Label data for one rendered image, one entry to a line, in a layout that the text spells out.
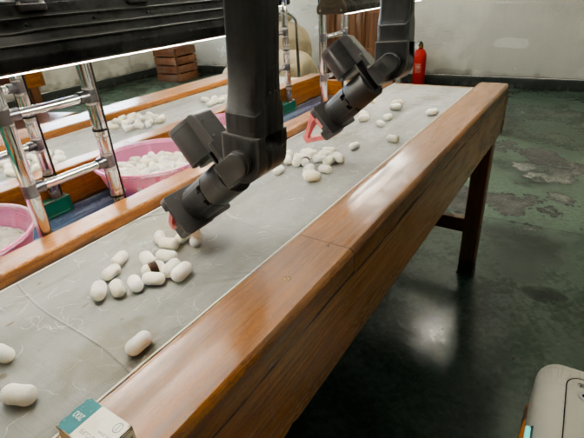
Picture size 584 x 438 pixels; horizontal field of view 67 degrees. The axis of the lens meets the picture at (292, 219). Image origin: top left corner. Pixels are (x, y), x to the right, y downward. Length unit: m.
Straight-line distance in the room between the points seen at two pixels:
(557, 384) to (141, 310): 0.93
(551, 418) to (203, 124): 0.92
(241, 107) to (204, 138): 0.09
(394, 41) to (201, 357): 0.60
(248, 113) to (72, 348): 0.35
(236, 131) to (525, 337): 1.39
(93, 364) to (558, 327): 1.57
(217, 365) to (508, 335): 1.36
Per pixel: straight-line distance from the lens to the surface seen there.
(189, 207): 0.68
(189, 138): 0.63
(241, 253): 0.70
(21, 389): 0.55
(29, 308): 0.71
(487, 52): 5.40
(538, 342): 1.74
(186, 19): 0.75
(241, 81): 0.55
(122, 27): 0.68
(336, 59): 0.87
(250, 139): 0.55
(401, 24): 0.83
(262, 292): 0.57
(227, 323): 0.53
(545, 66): 5.36
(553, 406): 1.17
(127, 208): 0.86
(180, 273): 0.65
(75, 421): 0.46
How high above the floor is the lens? 1.11
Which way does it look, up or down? 28 degrees down
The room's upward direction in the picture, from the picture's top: 4 degrees counter-clockwise
